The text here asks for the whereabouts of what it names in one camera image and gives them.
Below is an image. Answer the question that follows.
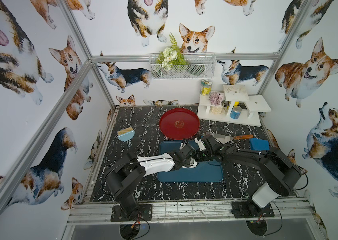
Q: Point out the blue rectangular tray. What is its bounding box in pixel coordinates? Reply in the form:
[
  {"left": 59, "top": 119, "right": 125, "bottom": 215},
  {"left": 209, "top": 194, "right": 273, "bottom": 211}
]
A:
[{"left": 158, "top": 141, "right": 224, "bottom": 183}]

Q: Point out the white dough piece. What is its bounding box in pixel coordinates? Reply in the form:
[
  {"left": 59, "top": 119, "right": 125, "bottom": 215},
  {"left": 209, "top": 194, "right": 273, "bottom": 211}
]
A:
[{"left": 183, "top": 158, "right": 198, "bottom": 168}]

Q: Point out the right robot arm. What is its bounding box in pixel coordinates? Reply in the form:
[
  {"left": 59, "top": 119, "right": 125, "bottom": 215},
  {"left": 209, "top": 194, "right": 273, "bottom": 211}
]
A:
[{"left": 195, "top": 135, "right": 303, "bottom": 209}]

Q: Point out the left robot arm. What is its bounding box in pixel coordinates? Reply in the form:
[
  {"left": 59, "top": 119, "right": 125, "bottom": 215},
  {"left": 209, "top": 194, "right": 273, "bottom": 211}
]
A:
[{"left": 105, "top": 144, "right": 198, "bottom": 215}]

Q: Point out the round red tray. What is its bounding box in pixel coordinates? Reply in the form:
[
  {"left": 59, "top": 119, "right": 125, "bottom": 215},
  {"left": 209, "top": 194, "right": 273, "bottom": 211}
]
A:
[{"left": 159, "top": 108, "right": 200, "bottom": 141}]

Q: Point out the blue dustpan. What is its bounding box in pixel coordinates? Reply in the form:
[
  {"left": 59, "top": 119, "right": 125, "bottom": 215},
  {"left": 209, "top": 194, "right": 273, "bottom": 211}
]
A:
[{"left": 250, "top": 138, "right": 269, "bottom": 151}]

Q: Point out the blue bottle yellow cap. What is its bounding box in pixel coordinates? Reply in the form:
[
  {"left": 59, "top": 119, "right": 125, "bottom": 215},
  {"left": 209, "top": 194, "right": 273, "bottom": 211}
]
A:
[{"left": 230, "top": 102, "right": 242, "bottom": 120}]

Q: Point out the purple flower pot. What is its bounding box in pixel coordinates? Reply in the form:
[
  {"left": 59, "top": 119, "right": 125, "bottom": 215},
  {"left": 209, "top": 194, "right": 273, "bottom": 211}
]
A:
[{"left": 210, "top": 92, "right": 225, "bottom": 115}]

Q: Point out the white tiered shelf stand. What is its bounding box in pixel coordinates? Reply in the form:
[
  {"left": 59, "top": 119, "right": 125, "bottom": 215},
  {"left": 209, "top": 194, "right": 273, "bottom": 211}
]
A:
[{"left": 198, "top": 85, "right": 271, "bottom": 127}]

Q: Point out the yellow green can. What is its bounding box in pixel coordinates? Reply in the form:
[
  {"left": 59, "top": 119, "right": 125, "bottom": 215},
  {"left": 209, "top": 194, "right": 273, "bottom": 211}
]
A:
[{"left": 201, "top": 79, "right": 213, "bottom": 96}]

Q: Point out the artificial green white plant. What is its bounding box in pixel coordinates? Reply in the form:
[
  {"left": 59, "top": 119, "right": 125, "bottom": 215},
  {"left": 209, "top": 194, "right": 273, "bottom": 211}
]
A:
[{"left": 156, "top": 33, "right": 188, "bottom": 71}]

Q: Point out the metal scraper wooden handle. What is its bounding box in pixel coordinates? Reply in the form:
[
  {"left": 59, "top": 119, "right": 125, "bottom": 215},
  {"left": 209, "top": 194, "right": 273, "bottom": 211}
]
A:
[{"left": 213, "top": 134, "right": 254, "bottom": 144}]

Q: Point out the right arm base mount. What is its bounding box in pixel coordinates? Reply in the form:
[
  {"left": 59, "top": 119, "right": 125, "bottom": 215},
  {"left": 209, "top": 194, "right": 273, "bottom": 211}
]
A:
[{"left": 231, "top": 200, "right": 275, "bottom": 219}]

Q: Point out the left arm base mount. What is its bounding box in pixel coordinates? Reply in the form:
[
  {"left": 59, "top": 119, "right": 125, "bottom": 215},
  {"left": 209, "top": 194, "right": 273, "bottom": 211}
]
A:
[{"left": 111, "top": 204, "right": 153, "bottom": 222}]

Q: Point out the white wire wall basket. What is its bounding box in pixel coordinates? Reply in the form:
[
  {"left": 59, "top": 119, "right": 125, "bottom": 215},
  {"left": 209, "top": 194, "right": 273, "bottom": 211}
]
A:
[{"left": 149, "top": 53, "right": 217, "bottom": 79}]

